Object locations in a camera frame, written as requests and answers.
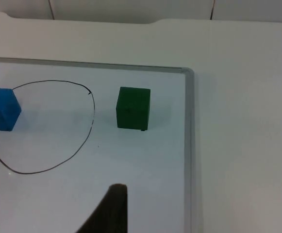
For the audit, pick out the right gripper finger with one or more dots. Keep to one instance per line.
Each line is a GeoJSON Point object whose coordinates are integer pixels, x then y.
{"type": "Point", "coordinates": [109, 213]}

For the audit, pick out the blue cube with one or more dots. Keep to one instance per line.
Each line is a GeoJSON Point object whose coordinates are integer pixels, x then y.
{"type": "Point", "coordinates": [0, 109]}

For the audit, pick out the grey-framed whiteboard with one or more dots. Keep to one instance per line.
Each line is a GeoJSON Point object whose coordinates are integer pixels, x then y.
{"type": "Point", "coordinates": [136, 170]}

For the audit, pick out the green cube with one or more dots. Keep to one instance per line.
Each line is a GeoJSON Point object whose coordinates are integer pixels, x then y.
{"type": "Point", "coordinates": [133, 110]}

